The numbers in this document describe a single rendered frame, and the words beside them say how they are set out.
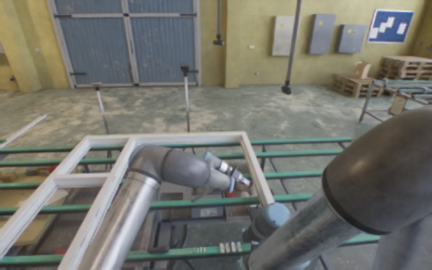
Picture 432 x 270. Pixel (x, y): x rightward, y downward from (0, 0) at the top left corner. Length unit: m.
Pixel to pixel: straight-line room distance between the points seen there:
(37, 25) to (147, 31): 3.03
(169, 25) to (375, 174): 6.80
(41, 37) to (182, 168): 7.72
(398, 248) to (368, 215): 0.18
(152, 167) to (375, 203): 0.62
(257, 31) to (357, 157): 6.95
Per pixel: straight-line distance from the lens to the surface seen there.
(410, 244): 0.48
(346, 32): 8.09
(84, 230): 1.39
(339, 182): 0.32
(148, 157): 0.77
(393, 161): 0.31
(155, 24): 7.00
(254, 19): 7.17
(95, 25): 7.45
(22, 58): 8.24
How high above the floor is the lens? 1.89
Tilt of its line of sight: 28 degrees down
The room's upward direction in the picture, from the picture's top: straight up
